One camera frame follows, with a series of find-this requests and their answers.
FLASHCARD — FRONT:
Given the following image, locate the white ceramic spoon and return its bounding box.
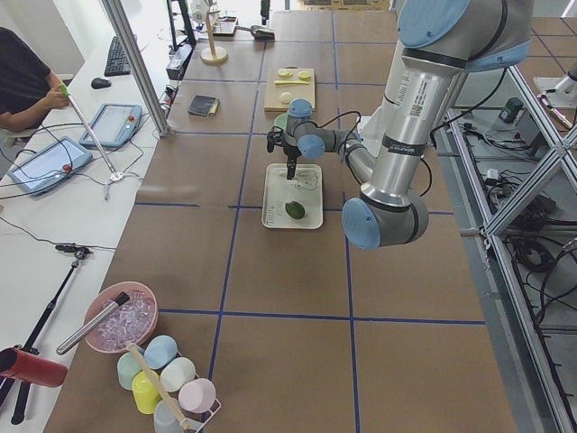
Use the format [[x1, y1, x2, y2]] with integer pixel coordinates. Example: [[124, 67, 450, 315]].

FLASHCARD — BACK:
[[294, 170, 317, 182]]

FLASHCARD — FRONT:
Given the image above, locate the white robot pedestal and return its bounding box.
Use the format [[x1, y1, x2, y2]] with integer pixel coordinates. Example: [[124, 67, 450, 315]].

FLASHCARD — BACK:
[[357, 113, 388, 143]]

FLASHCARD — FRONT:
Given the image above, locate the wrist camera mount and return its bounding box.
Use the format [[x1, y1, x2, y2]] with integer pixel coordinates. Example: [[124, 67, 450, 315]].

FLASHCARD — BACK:
[[266, 126, 285, 153]]

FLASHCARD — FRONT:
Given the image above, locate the wooden rack handle stick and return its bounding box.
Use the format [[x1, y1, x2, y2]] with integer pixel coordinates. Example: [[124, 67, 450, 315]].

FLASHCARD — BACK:
[[126, 343, 192, 431]]

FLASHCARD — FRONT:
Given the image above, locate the green cup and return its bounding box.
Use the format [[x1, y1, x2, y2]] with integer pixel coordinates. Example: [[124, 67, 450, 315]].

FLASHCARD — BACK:
[[116, 352, 142, 391]]

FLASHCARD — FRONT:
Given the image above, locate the white steamed bun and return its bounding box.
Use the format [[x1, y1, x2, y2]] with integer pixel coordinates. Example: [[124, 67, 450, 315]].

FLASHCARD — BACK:
[[279, 91, 292, 104]]

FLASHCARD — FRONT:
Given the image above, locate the black computer mouse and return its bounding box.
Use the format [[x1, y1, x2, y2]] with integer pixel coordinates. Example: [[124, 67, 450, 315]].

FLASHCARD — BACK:
[[91, 78, 112, 89]]

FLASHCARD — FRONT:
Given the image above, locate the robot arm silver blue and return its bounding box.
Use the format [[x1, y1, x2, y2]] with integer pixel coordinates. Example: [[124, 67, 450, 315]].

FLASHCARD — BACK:
[[267, 1, 534, 249]]

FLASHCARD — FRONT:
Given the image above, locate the lemon slice upper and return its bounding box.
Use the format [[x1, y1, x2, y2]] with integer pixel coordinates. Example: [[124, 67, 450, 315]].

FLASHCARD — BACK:
[[278, 69, 293, 78]]

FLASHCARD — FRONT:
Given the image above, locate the aluminium frame post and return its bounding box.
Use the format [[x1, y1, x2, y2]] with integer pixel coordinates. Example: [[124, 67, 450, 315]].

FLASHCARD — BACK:
[[101, 0, 169, 137]]

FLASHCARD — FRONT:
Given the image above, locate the blue cup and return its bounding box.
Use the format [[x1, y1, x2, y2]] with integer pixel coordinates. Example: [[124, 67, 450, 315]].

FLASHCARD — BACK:
[[143, 335, 178, 370]]

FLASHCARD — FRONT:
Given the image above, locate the yellow plastic knife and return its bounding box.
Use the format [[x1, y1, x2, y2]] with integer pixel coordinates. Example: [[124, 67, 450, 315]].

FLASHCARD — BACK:
[[273, 80, 310, 86]]

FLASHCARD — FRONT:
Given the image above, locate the pink cup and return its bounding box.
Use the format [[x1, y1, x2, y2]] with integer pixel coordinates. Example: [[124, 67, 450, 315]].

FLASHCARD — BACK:
[[179, 378, 216, 413]]

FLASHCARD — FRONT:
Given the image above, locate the light green bowl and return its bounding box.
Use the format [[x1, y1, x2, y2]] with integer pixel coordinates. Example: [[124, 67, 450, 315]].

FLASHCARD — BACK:
[[273, 113, 288, 131]]

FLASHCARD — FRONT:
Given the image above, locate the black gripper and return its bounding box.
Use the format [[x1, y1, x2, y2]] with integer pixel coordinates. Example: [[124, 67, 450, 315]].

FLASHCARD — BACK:
[[281, 131, 301, 180]]

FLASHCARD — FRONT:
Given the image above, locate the white serving tray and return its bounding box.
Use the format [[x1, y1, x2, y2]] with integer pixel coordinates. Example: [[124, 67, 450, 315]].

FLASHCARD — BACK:
[[261, 163, 323, 229]]

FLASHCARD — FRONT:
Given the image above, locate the long metal reacher stick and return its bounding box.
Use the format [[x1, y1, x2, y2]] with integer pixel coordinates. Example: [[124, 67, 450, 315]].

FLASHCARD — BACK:
[[59, 83, 124, 182]]

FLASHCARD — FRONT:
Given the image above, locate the black keyboard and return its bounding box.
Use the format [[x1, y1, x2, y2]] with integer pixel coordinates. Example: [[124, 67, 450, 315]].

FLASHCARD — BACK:
[[104, 36, 131, 77]]

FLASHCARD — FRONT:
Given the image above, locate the wooden cutting board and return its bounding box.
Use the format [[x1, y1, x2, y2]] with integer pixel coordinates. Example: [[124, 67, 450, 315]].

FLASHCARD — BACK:
[[263, 67, 316, 112]]

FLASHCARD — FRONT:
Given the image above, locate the seated person black shirt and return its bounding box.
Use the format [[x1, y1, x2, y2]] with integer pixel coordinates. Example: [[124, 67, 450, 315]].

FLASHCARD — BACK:
[[1, 27, 69, 133]]

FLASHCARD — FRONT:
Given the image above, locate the near teach pendant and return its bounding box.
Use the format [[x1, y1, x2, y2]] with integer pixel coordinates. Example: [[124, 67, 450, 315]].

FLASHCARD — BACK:
[[8, 136, 93, 196]]

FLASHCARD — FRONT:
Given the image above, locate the green avocado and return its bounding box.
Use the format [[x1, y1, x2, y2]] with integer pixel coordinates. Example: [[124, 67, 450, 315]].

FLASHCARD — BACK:
[[284, 200, 306, 220]]

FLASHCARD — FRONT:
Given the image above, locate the wooden mug tree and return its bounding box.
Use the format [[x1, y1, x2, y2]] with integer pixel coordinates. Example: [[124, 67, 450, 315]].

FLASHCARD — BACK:
[[200, 12, 228, 66]]

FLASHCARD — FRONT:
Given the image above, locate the white cup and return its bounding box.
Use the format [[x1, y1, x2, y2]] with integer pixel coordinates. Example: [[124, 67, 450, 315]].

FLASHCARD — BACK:
[[160, 356, 196, 392]]

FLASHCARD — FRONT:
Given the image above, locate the red cylinder cup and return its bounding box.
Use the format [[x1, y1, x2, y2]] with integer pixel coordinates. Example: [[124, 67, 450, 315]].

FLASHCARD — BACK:
[[1, 347, 68, 388]]

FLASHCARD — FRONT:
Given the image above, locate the teach pendant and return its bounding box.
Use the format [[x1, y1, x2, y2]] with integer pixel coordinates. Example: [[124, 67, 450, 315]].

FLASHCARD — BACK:
[[8, 136, 93, 196], [90, 103, 142, 149]]

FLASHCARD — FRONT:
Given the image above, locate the far teach pendant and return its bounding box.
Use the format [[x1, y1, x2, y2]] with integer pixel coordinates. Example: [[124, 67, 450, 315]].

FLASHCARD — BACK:
[[90, 103, 142, 149]]

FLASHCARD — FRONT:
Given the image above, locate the yellow cup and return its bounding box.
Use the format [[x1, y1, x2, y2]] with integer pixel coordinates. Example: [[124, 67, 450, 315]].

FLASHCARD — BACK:
[[132, 371, 161, 415]]

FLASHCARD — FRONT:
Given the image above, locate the clear grey cup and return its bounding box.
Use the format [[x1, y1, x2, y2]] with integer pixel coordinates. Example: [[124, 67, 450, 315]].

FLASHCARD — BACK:
[[153, 401, 184, 433]]

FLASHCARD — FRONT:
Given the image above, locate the white wire cup rack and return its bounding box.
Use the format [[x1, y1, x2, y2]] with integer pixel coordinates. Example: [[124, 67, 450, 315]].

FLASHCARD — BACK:
[[193, 368, 220, 421]]

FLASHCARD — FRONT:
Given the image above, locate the lemon slice front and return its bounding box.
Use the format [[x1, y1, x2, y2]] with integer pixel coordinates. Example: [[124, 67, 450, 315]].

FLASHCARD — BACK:
[[298, 70, 311, 80]]

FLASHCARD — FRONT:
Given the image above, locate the grey yellow folded cloth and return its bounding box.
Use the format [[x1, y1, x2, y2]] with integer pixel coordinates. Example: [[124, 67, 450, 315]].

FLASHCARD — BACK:
[[188, 95, 220, 116]]

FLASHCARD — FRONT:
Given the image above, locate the metal scoop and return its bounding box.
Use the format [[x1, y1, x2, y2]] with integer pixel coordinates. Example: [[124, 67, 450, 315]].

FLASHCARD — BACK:
[[235, 25, 275, 41]]

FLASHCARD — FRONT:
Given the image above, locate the pink bowl with ice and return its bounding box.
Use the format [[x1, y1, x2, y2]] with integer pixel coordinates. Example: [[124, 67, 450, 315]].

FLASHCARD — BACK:
[[85, 281, 159, 354]]

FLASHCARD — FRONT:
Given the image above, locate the lemon slice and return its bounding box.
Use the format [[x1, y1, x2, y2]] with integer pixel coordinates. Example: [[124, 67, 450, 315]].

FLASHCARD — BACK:
[[298, 70, 311, 80], [278, 69, 293, 78]]

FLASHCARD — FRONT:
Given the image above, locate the black selfie stick tripod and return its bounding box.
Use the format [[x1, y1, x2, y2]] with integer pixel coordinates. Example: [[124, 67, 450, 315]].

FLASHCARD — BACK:
[[1, 244, 92, 425]]

